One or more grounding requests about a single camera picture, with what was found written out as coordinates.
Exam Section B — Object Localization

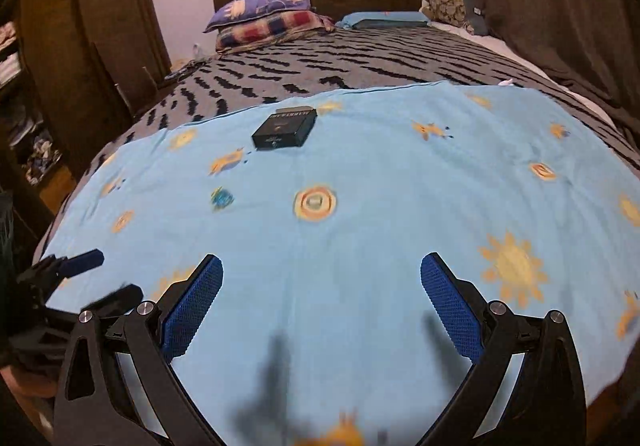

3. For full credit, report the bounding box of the wooden wardrobe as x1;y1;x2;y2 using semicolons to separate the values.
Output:
17;0;170;178

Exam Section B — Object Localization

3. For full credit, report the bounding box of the light blue cartoon sheet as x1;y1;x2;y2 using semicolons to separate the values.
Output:
48;83;639;445

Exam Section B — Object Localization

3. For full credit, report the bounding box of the black rectangular box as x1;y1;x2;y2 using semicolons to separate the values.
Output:
252;106;318;150

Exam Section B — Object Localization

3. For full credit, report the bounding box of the red blue plaid pillow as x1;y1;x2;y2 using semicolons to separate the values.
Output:
216;10;335;54

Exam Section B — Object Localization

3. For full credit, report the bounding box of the grey black patterned blanket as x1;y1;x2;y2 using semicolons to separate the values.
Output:
86;26;639;175

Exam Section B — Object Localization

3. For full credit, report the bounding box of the purple cartoon pillow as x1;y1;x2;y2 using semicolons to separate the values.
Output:
204;0;311;33

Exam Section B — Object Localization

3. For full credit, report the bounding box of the plaid mattress bed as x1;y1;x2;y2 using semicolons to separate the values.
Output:
432;21;639;137

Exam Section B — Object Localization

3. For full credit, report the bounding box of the light blue flat pillow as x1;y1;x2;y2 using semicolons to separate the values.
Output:
336;11;431;30

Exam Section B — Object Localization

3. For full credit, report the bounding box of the dark blue bag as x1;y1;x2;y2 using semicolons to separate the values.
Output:
464;0;489;36

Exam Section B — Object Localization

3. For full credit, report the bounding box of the patterned brown cushion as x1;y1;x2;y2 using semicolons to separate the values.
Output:
421;0;475;34

